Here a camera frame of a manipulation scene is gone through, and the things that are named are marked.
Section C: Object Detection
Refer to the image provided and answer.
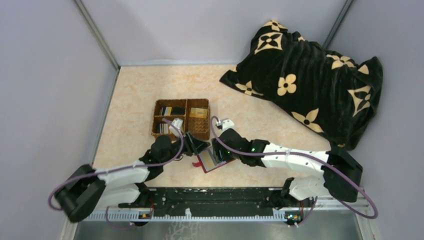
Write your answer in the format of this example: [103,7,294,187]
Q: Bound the black floral blanket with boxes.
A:
[220,20,384,151]

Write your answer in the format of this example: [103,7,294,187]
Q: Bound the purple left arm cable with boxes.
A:
[48,119,185,231]

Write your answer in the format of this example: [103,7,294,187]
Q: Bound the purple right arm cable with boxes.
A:
[210,115,379,228]

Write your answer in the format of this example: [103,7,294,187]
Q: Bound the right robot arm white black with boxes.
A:
[212,128,363,203]

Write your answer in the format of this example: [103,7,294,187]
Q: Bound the red leather card holder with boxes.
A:
[191,147,235,174]

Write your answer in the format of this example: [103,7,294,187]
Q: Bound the cards in compartment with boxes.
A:
[155,123,170,135]
[159,106,186,116]

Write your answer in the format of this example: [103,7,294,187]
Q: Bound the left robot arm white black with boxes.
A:
[48,132,211,223]

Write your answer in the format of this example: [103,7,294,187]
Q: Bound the gold credit card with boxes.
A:
[199,148,218,172]
[189,107,209,119]

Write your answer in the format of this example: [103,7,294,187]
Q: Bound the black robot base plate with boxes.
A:
[117,186,316,220]

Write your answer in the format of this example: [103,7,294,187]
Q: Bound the cards in lower compartment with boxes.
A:
[155,123,170,135]

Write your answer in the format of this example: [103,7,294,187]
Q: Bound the aluminium frame rail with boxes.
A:
[67,187,370,223]

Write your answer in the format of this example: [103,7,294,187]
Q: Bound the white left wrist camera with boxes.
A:
[168,117,185,136]

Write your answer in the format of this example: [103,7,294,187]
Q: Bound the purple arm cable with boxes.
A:
[210,115,379,228]
[48,119,185,231]

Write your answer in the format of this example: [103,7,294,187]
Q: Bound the brown wicker basket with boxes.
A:
[150,98,211,141]

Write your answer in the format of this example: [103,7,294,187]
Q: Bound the cards in upper compartment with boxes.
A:
[159,106,186,116]

